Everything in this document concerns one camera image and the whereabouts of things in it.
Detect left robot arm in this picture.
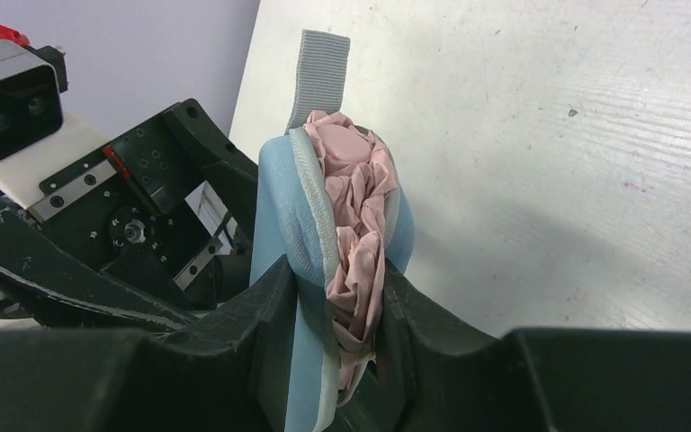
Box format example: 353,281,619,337
0,99,258,332

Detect pink folding umbrella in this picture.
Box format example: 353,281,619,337
303,111,399,405

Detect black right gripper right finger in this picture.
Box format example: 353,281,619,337
345,265,691,431

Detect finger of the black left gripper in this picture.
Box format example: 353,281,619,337
0,210,196,332

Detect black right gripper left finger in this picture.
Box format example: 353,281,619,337
0,258,296,431

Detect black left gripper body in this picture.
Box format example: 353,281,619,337
30,99,258,311

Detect grey umbrella sleeve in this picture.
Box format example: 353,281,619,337
250,30,415,431

